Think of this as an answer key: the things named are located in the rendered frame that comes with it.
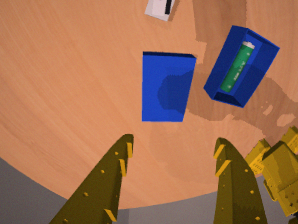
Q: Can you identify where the pencil sharpener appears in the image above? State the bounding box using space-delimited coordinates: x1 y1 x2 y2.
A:
144 0 175 22

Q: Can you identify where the green aaa battery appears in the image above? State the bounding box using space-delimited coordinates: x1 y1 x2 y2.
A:
220 41 255 92

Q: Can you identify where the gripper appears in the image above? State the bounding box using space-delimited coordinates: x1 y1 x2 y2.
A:
49 134 268 224

